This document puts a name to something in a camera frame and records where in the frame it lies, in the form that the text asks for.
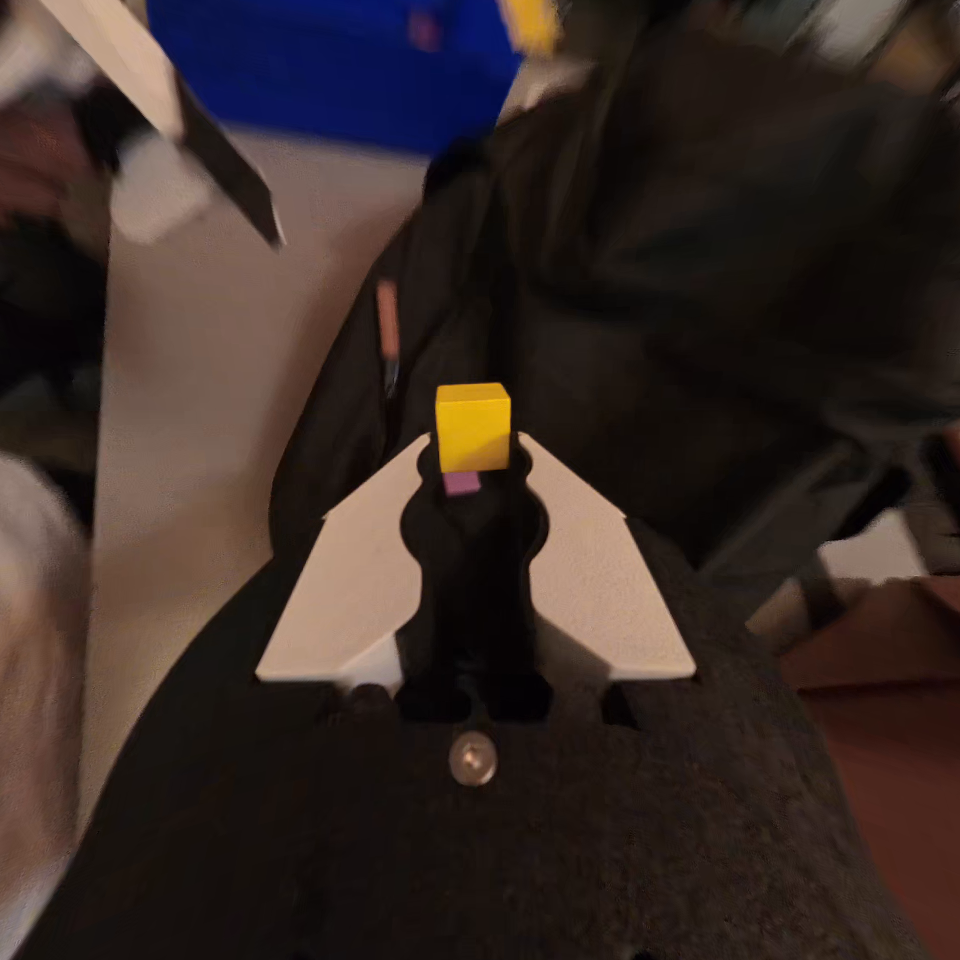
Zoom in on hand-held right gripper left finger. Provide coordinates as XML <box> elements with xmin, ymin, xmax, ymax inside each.
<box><xmin>255</xmin><ymin>432</ymin><xmax>445</xmax><ymax>690</ymax></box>

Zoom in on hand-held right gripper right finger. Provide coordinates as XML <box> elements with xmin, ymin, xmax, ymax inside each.
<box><xmin>510</xmin><ymin>432</ymin><xmax>699</xmax><ymax>690</ymax></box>

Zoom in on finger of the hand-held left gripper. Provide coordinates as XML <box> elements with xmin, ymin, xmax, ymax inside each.
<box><xmin>111</xmin><ymin>138</ymin><xmax>213</xmax><ymax>246</ymax></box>
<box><xmin>37</xmin><ymin>0</ymin><xmax>288</xmax><ymax>250</ymax></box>

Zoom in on yellow cube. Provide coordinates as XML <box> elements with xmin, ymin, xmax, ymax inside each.
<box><xmin>435</xmin><ymin>383</ymin><xmax>513</xmax><ymax>473</ymax></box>

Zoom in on black chair base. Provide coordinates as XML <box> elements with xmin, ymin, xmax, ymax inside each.
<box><xmin>697</xmin><ymin>442</ymin><xmax>912</xmax><ymax>631</ymax></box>

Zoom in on blue plastic bin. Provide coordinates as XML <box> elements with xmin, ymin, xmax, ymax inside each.
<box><xmin>146</xmin><ymin>0</ymin><xmax>526</xmax><ymax>156</ymax></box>

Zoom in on black jacket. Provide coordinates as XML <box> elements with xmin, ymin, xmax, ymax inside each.
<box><xmin>268</xmin><ymin>0</ymin><xmax>960</xmax><ymax>601</ymax></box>

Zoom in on white fluffy cloth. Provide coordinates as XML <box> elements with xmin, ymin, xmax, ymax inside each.
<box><xmin>0</xmin><ymin>450</ymin><xmax>95</xmax><ymax>960</ymax></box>

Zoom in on brown wooden panel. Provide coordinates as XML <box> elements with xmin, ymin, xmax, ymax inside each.
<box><xmin>780</xmin><ymin>573</ymin><xmax>960</xmax><ymax>960</ymax></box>

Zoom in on yellow object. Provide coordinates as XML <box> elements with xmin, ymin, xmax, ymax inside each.
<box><xmin>501</xmin><ymin>0</ymin><xmax>564</xmax><ymax>55</ymax></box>

